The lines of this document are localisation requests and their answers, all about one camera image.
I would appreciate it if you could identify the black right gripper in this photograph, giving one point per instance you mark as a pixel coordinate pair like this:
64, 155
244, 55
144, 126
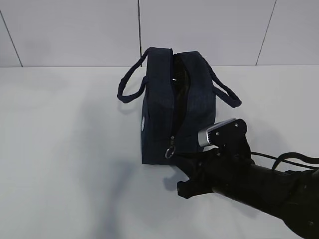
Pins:
216, 170

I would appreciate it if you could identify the navy blue lunch bag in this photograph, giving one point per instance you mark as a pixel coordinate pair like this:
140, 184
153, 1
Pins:
180, 92

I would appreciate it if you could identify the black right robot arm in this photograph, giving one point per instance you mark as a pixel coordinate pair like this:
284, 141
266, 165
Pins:
288, 191

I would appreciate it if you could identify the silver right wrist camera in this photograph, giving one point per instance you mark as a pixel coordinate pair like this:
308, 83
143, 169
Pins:
222, 133

